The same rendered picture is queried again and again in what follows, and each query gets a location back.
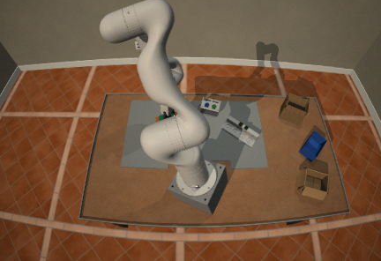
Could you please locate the white push-button panel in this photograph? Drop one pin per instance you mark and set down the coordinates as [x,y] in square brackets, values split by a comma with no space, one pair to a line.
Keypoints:
[210,106]

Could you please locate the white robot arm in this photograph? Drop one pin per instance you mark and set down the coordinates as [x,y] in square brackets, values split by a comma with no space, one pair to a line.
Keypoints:
[165,140]

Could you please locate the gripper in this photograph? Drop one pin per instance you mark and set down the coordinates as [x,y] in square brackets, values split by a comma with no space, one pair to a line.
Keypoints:
[167,111]

